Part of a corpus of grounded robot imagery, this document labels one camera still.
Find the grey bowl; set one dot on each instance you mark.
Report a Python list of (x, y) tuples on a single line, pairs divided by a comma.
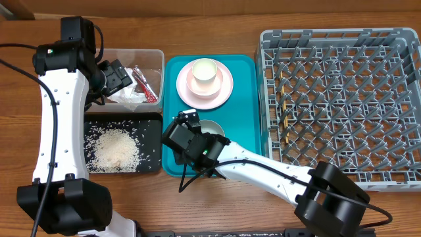
[(212, 127)]

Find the large white plate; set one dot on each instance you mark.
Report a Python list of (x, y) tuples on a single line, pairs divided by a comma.
[(205, 103)]

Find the teal serving tray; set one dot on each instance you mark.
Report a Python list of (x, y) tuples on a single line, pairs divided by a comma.
[(239, 116)]

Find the rice pile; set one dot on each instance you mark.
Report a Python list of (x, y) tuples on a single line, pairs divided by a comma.
[(115, 153)]

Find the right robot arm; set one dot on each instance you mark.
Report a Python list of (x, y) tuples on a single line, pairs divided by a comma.
[(326, 201)]

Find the clear plastic bin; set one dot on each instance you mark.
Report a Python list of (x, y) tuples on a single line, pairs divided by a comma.
[(151, 63)]

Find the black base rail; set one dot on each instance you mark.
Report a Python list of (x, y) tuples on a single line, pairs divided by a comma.
[(289, 232)]

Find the small pink plate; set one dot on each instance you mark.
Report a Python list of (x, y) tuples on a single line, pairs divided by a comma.
[(204, 88)]

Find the white tissue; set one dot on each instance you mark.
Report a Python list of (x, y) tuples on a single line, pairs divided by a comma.
[(128, 94)]

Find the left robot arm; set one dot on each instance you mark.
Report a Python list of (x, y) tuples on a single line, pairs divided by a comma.
[(61, 198)]

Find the red sauce packet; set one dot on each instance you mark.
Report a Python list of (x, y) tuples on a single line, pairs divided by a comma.
[(147, 89)]

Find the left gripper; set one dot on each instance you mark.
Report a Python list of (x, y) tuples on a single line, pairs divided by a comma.
[(116, 75)]

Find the grey dishwasher rack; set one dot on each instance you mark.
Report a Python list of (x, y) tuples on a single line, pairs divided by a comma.
[(353, 100)]

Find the white cup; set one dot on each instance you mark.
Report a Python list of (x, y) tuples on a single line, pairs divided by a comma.
[(204, 70)]

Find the black plastic tray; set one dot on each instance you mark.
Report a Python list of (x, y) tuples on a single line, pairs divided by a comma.
[(151, 131)]

